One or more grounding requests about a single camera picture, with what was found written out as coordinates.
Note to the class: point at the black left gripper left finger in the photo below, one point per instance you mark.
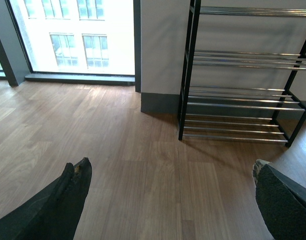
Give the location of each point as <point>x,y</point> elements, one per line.
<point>55,211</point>

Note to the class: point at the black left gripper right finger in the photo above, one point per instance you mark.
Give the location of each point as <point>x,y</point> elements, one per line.
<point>281,201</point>

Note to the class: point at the black metal shoe rack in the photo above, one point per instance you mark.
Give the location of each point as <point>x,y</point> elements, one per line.
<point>241,68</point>

